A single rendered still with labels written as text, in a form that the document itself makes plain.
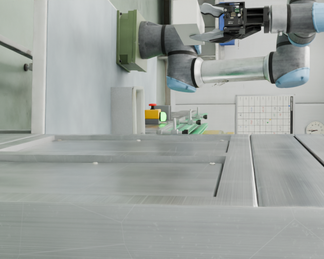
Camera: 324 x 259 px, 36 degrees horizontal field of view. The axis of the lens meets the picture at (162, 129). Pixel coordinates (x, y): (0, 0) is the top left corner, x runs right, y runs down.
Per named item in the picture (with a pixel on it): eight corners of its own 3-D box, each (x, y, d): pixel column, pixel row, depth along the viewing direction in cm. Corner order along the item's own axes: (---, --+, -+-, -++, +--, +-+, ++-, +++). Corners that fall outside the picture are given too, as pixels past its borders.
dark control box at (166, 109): (153, 120, 270) (169, 120, 269) (153, 105, 269) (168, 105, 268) (156, 119, 278) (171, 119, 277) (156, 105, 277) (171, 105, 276)
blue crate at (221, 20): (218, 1, 714) (234, 0, 711) (220, 4, 754) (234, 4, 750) (219, 44, 722) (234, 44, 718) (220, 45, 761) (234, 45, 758)
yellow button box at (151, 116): (143, 124, 243) (158, 124, 242) (143, 108, 242) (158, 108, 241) (146, 123, 250) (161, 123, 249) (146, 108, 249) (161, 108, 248)
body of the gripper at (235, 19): (221, 1, 130) (269, -1, 128) (223, 11, 138) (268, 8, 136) (221, 30, 129) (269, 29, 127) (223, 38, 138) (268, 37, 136)
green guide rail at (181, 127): (158, 137, 205) (178, 137, 204) (158, 135, 205) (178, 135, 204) (197, 114, 377) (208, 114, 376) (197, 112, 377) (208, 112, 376)
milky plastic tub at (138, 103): (112, 147, 185) (136, 148, 183) (111, 86, 183) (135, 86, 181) (124, 142, 202) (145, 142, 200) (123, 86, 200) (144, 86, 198)
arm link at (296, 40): (314, 11, 146) (320, -3, 136) (314, 49, 145) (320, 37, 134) (286, 12, 148) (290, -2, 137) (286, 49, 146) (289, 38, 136)
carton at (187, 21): (173, 0, 127) (196, -1, 126) (184, 25, 150) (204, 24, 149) (173, 24, 126) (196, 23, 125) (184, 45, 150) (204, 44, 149)
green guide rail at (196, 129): (159, 155, 206) (178, 155, 205) (158, 153, 206) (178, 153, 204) (197, 124, 378) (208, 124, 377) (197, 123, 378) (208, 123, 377)
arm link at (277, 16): (284, 8, 136) (284, 38, 135) (267, 9, 136) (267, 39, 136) (286, 0, 128) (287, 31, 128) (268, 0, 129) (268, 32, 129)
